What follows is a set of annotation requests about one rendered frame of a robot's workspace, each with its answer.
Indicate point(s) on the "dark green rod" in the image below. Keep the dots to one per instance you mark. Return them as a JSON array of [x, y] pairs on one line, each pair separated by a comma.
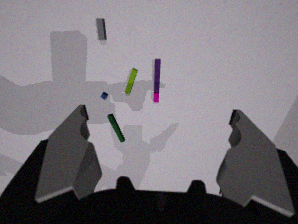
[[116, 127]]

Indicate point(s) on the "small blue cube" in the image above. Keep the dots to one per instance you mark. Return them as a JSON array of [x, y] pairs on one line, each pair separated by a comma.
[[104, 95]]

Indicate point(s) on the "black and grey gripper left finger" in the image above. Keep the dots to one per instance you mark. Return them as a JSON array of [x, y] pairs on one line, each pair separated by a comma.
[[61, 170]]

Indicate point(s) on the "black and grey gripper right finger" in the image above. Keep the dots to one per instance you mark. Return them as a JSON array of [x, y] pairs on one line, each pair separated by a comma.
[[258, 175]]

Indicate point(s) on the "magenta block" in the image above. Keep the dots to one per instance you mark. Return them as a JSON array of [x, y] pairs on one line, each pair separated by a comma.
[[156, 96]]

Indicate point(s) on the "lime green rod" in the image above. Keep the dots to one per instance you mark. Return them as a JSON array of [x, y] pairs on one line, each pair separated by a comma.
[[131, 81]]

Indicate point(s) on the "purple rod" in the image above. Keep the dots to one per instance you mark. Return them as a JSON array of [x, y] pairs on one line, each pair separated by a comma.
[[157, 75]]

